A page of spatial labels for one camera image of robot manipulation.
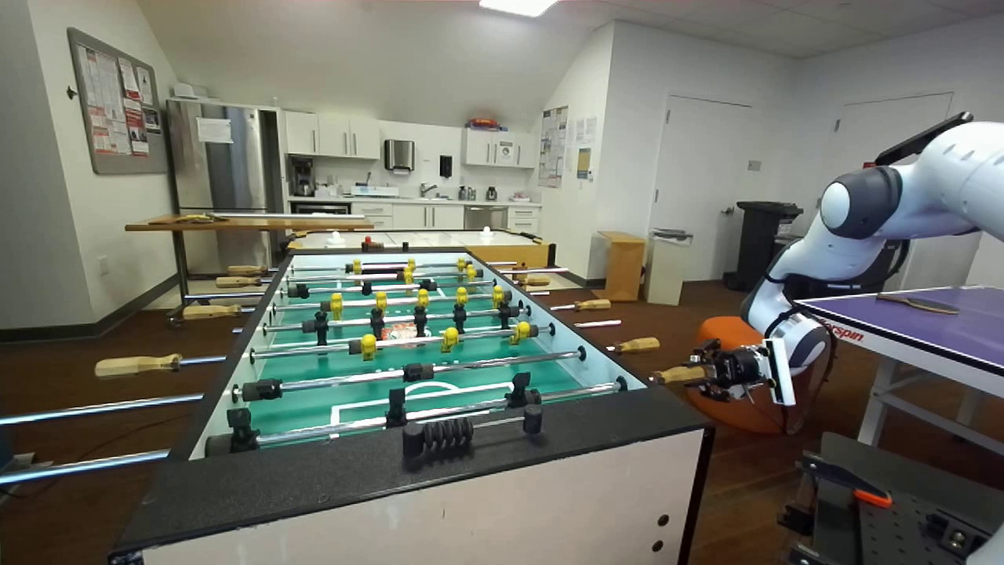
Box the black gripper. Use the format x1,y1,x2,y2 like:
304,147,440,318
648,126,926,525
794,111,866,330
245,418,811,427
691,342,774,404

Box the goalie rod with black players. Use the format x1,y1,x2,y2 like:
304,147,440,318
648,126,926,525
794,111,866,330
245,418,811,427
0,359,709,493

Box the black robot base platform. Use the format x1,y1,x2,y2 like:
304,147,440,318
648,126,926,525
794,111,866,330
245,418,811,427
778,431,1004,565

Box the five-player rod with black players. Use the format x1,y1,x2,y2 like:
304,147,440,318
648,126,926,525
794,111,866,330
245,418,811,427
233,294,614,347

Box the three-player rod with black players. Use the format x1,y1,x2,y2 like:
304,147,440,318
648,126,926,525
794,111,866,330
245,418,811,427
239,272,555,305

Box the defence rod with black players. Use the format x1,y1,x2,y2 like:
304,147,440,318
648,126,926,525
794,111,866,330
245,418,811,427
0,333,665,434

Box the five-player rod with yellow players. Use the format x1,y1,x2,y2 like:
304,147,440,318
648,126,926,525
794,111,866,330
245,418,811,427
179,285,574,324

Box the three-player rod with yellow players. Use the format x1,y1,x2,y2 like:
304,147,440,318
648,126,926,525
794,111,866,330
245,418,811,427
91,314,627,384

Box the orange round stool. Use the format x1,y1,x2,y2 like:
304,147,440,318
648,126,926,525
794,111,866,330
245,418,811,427
685,314,827,438

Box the white trash bin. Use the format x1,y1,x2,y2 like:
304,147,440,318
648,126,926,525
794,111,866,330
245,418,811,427
642,225,695,310

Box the cardboard box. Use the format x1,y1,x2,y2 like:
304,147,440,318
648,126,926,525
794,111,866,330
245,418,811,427
599,229,652,309

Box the tall black trash bin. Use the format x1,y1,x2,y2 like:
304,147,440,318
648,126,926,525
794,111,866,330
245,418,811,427
735,197,805,294

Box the white door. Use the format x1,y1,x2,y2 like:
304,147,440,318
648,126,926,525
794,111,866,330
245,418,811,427
648,94,757,285

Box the dark ping pong paddle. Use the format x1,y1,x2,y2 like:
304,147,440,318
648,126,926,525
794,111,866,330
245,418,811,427
875,293,961,321

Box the purple ping pong table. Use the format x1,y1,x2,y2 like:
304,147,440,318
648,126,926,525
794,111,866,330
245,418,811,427
794,285,1004,463

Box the black score counter beads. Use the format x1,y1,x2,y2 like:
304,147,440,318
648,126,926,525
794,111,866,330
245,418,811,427
398,410,548,474

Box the foosball table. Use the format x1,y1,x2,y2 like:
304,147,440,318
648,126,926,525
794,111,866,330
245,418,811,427
104,245,717,565

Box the kitchen counter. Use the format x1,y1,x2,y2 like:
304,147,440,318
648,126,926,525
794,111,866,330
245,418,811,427
285,187,545,237

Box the metal paper towel dispenser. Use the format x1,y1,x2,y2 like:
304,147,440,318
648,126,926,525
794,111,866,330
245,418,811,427
379,134,421,176

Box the ceiling light panel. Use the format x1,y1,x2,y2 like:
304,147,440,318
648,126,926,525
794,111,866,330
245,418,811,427
476,0,566,22

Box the white upper kitchen cabinets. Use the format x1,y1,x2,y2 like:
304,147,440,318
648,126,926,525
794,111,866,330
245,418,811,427
281,106,386,164

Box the black coffee machine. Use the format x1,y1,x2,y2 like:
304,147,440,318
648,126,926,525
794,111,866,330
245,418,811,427
285,153,321,202

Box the wooden high table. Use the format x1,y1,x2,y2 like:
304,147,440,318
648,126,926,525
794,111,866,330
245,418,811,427
123,210,379,318

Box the stainless steel refrigerator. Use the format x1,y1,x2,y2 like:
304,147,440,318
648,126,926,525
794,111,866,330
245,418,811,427
162,97,287,275

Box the grey bulletin board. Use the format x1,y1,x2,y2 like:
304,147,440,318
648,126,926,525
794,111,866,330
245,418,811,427
66,25,168,178

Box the clamp with orange handle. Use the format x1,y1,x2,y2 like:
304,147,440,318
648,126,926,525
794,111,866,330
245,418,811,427
797,451,900,515

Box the large wall poster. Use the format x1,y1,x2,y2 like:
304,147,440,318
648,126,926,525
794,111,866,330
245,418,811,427
537,102,574,190

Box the white wall cabinet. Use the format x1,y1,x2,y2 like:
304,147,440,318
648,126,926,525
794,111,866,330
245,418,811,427
460,126,539,172

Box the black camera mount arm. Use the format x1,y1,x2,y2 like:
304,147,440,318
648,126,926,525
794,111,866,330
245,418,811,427
873,106,978,168

